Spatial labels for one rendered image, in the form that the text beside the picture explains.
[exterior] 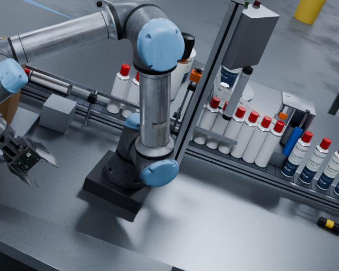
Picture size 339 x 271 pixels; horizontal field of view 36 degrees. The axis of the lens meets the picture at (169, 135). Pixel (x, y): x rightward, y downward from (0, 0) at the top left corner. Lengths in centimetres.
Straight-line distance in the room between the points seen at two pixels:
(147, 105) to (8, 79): 37
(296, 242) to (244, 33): 75
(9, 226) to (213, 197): 74
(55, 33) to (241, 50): 64
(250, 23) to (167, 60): 46
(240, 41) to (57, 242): 84
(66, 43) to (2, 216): 54
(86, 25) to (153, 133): 35
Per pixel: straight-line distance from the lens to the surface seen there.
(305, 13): 768
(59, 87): 210
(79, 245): 157
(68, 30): 140
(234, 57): 174
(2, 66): 129
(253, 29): 174
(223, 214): 187
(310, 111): 209
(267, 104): 263
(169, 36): 129
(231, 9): 170
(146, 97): 141
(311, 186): 217
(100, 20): 141
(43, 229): 159
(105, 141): 200
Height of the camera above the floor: 195
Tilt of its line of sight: 31 degrees down
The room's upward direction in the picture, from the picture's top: 21 degrees clockwise
